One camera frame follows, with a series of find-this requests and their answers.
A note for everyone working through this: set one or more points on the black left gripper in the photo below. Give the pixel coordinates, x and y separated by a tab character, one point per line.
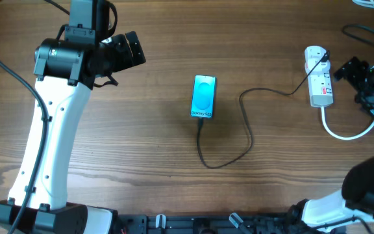
126	60

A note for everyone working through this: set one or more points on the smartphone with teal screen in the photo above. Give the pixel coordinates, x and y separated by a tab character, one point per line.
203	96

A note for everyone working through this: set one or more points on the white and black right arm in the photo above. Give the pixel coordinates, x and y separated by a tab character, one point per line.
354	202

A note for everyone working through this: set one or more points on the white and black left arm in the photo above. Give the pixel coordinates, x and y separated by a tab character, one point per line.
66	67

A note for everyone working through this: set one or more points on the white charger adapter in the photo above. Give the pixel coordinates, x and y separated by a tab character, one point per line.
314	65

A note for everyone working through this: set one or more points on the white power strip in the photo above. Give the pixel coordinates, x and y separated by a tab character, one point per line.
319	84

